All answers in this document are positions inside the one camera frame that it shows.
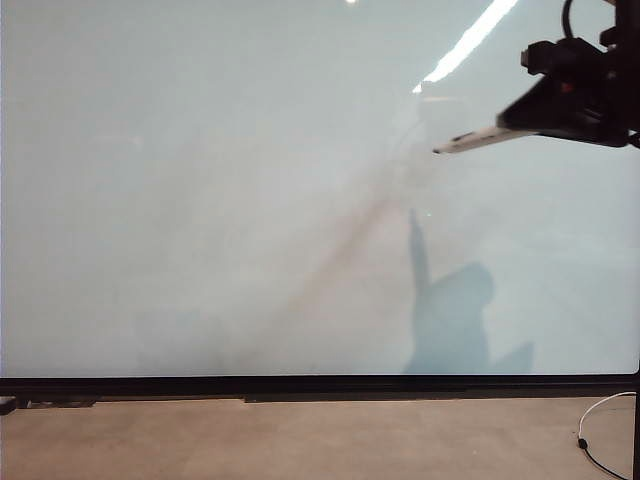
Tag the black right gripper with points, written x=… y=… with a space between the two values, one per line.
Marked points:
x=587 y=107

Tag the white black whiteboard marker pen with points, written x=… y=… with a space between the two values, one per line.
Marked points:
x=475 y=139

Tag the white glass whiteboard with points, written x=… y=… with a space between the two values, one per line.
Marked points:
x=200 y=200

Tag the black stand foot block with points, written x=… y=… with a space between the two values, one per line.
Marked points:
x=6 y=405

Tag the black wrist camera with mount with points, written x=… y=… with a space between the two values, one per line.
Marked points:
x=555 y=55

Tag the black whiteboard frame stand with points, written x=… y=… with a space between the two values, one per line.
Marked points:
x=300 y=385

